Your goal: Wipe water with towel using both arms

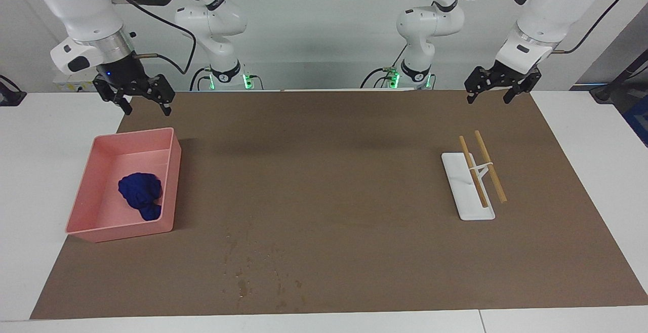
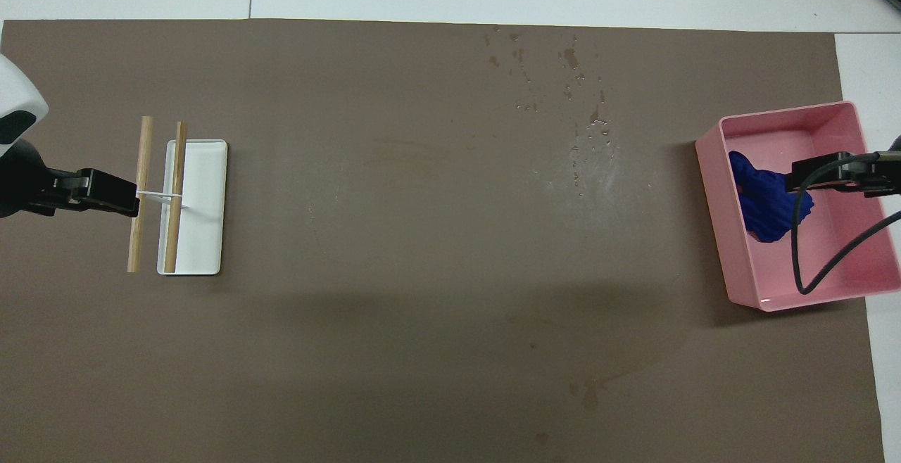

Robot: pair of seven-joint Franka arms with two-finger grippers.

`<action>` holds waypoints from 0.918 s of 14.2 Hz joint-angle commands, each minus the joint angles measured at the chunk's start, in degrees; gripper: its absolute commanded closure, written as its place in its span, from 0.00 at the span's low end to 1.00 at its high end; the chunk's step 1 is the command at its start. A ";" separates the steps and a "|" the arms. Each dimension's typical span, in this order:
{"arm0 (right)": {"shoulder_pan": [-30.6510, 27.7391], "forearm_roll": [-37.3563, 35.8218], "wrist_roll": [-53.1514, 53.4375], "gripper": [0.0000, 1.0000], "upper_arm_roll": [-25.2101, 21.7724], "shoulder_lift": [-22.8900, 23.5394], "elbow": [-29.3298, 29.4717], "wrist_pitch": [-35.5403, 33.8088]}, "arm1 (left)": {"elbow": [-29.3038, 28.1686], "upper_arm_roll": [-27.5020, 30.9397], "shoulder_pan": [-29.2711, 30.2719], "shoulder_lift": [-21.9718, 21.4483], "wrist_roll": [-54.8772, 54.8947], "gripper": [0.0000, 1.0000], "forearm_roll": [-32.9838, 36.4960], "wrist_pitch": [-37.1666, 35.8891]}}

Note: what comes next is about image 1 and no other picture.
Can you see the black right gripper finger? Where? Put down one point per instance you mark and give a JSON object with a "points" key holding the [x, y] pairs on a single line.
{"points": [[166, 109], [125, 106]]}

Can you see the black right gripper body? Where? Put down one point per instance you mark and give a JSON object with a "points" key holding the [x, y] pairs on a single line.
{"points": [[124, 77]]}

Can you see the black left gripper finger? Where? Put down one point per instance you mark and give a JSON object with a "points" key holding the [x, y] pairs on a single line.
{"points": [[471, 96], [509, 96]]}

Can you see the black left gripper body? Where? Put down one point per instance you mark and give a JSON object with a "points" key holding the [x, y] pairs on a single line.
{"points": [[506, 77]]}

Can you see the dark blue towel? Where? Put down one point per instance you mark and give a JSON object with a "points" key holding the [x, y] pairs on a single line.
{"points": [[142, 194]]}

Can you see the white power strip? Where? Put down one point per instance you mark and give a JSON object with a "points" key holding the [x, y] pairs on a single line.
{"points": [[71, 85]]}

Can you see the black stand pole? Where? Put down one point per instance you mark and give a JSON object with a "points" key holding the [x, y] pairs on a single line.
{"points": [[602, 95]]}

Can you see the pink plastic bin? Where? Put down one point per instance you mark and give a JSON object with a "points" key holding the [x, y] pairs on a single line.
{"points": [[101, 211]]}

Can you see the white rack with wooden rods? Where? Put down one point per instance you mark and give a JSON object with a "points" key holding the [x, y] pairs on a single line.
{"points": [[471, 206]]}

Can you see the black clamp base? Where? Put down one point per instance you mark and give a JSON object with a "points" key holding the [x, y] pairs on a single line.
{"points": [[10, 97]]}

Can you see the blue crate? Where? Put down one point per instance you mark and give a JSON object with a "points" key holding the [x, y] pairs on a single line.
{"points": [[639, 120]]}

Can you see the brown table mat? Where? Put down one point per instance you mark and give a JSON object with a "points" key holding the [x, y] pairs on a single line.
{"points": [[329, 211]]}

